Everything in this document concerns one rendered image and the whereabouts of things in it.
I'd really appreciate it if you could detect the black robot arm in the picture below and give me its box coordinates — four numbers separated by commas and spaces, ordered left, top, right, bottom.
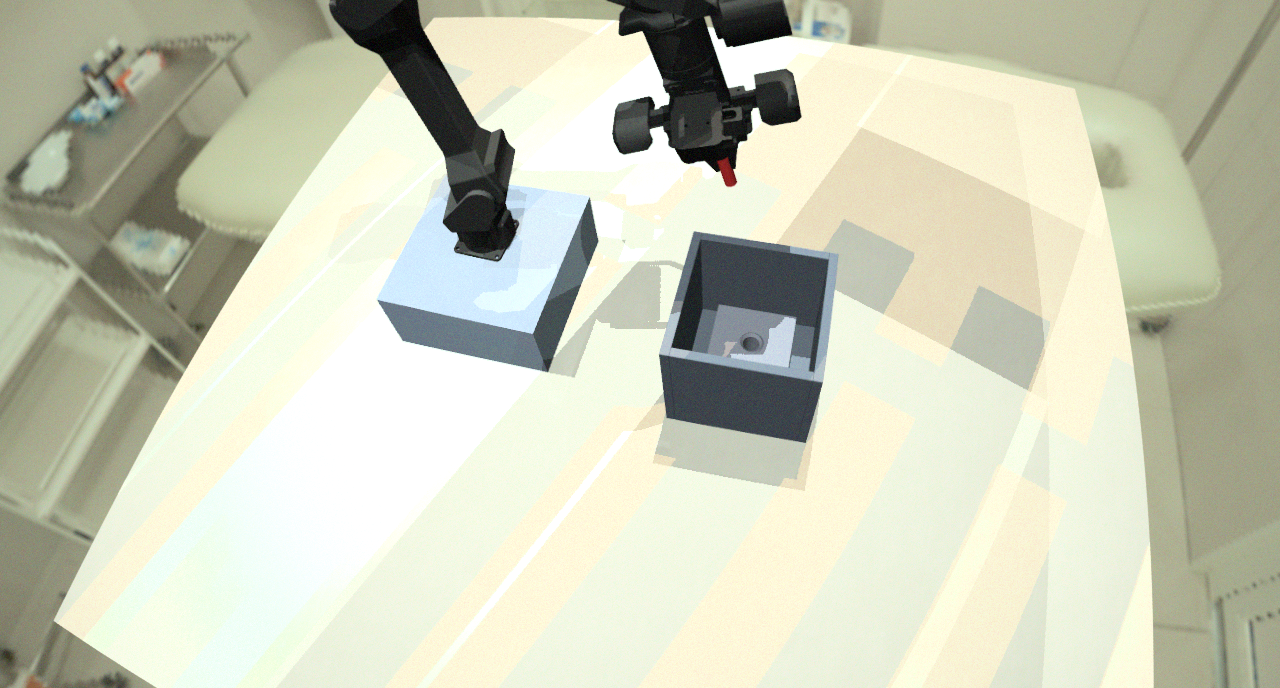
329, 0, 792, 262

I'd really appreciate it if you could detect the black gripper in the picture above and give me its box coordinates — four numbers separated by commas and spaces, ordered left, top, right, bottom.
612, 49, 803, 155

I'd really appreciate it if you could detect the red peg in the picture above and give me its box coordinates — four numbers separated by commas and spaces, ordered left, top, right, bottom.
717, 157, 737, 188

